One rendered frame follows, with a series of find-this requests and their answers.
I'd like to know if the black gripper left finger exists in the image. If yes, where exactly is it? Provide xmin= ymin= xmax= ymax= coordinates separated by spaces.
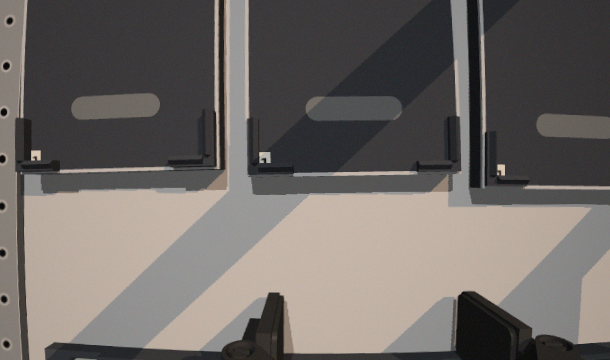
xmin=221 ymin=292 xmax=284 ymax=360

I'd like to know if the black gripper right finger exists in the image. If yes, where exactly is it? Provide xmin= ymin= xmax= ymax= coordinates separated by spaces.
xmin=456 ymin=291 xmax=585 ymax=360

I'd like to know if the grey perforated base plate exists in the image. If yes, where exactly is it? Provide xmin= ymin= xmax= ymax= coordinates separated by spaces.
xmin=0 ymin=0 xmax=24 ymax=360

